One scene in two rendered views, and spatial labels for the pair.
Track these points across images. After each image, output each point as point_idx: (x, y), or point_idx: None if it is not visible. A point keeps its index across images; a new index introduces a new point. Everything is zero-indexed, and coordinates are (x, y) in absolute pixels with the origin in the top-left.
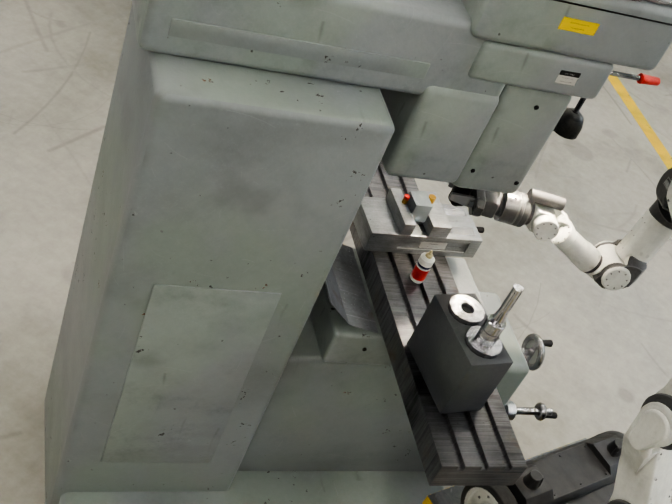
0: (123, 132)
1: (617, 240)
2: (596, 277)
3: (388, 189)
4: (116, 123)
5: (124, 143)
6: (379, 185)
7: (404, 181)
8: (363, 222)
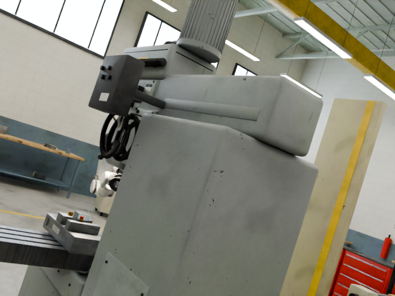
0: (258, 231)
1: (95, 177)
2: (112, 193)
3: (27, 236)
4: (230, 243)
5: (265, 233)
6: (26, 237)
7: (13, 229)
8: (91, 244)
